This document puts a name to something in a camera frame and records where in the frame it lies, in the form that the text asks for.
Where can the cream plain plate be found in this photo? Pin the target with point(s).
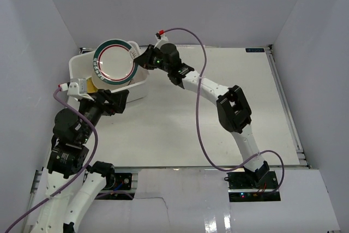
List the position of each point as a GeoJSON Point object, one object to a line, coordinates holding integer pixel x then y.
{"type": "Point", "coordinates": [99, 84]}

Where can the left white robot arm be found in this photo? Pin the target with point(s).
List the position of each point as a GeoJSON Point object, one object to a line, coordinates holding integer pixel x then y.
{"type": "Point", "coordinates": [73, 180]}

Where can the white plastic bin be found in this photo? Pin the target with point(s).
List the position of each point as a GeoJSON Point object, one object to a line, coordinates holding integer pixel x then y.
{"type": "Point", "coordinates": [80, 66]}

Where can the scoop-shaped woven bamboo tray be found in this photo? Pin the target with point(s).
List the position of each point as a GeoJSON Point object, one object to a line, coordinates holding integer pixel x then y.
{"type": "Point", "coordinates": [91, 88]}

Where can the white plate with teal rim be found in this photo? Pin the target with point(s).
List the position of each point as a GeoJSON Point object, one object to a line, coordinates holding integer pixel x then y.
{"type": "Point", "coordinates": [113, 61]}

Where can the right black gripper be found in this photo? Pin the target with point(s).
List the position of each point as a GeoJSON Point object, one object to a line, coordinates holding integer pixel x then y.
{"type": "Point", "coordinates": [146, 59]}

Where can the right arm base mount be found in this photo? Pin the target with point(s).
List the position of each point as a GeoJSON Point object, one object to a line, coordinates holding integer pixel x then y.
{"type": "Point", "coordinates": [241, 189]}

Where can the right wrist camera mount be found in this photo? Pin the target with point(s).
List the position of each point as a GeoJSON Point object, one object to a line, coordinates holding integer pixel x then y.
{"type": "Point", "coordinates": [161, 39]}

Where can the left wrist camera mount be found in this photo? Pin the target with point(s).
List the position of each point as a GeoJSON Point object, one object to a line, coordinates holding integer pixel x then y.
{"type": "Point", "coordinates": [76, 88]}

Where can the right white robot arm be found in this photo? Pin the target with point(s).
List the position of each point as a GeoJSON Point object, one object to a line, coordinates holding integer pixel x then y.
{"type": "Point", "coordinates": [234, 112]}

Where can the blue label sticker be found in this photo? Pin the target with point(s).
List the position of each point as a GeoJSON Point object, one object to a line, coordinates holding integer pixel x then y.
{"type": "Point", "coordinates": [255, 50]}

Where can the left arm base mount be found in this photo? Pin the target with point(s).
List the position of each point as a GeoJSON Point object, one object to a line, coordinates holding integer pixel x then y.
{"type": "Point", "coordinates": [118, 188]}

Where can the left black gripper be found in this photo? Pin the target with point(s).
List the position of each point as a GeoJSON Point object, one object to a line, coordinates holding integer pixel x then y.
{"type": "Point", "coordinates": [108, 101]}

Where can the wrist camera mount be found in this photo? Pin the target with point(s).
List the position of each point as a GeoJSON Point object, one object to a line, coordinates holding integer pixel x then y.
{"type": "Point", "coordinates": [161, 39]}
{"type": "Point", "coordinates": [76, 88]}

